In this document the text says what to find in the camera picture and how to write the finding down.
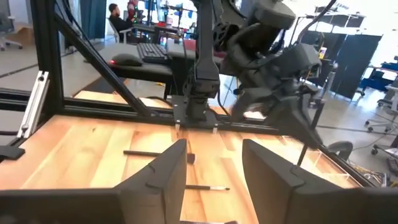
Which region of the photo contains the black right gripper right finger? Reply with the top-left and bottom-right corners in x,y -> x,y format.
242,138 -> 398,224

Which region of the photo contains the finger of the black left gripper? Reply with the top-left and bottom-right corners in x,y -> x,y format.
266,95 -> 325,149
231,88 -> 266,123

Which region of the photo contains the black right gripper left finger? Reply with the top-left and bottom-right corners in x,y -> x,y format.
0,138 -> 188,224

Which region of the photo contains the black-head makeup brush silver ferrule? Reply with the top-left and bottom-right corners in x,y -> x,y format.
123,149 -> 197,165

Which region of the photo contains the thin black makeup brush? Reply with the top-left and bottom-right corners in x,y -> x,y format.
185,184 -> 231,192

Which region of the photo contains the brown-head fan makeup brush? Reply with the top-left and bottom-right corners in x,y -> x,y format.
296,100 -> 326,167

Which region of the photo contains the clear acrylic brush holder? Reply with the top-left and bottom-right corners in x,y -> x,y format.
279,133 -> 363,189

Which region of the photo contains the tall black partition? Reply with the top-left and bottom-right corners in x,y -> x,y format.
330,33 -> 383,100

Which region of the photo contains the red-pink crumpled bag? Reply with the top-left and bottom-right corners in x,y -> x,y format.
182,37 -> 228,59

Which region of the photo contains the blue equipment cart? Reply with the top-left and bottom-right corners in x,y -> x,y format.
357,60 -> 398,95

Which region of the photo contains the light grey office chair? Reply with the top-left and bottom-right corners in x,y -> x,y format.
364,78 -> 398,135

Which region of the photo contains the dark grey computer desk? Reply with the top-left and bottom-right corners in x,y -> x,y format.
106,41 -> 225,101

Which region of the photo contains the black computer keyboard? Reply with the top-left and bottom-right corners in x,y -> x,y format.
136,42 -> 172,66

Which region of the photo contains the black computer mouse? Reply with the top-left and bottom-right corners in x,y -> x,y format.
109,52 -> 144,68

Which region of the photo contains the person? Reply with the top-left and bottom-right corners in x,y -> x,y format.
126,0 -> 140,21
107,2 -> 136,34

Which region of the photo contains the white chair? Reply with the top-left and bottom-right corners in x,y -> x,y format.
106,17 -> 133,45

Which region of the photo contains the brown cardboard box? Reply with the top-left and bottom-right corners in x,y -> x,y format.
14,25 -> 36,46

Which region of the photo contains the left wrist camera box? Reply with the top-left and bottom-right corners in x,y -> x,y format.
289,42 -> 323,79

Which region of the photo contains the white and yellow cable bundle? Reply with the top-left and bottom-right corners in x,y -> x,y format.
353,162 -> 390,188

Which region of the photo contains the silver aluminium corner bracket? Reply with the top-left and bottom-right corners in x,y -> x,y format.
16,70 -> 51,140

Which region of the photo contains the black aluminium table frame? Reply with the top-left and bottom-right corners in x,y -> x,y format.
0,0 -> 377,189

